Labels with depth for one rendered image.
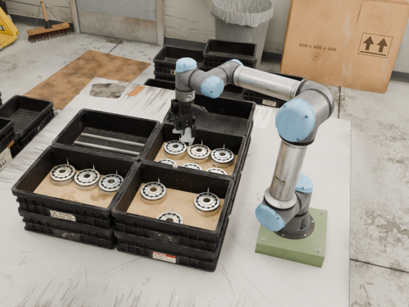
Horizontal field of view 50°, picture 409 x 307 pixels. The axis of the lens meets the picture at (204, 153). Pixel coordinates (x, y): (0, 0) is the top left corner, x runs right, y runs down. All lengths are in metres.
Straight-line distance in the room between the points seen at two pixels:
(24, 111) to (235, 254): 2.01
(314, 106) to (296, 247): 0.63
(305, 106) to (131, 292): 0.89
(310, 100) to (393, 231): 1.85
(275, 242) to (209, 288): 0.31
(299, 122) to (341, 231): 0.76
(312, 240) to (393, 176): 1.79
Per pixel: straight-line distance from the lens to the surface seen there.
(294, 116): 1.31
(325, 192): 2.10
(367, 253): 2.88
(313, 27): 4.39
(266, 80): 1.54
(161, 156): 1.99
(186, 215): 1.72
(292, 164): 1.44
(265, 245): 1.75
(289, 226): 1.77
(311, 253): 1.75
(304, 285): 1.73
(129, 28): 5.06
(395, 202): 3.29
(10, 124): 2.78
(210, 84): 1.53
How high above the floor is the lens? 2.07
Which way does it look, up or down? 38 degrees down
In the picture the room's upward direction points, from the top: 3 degrees clockwise
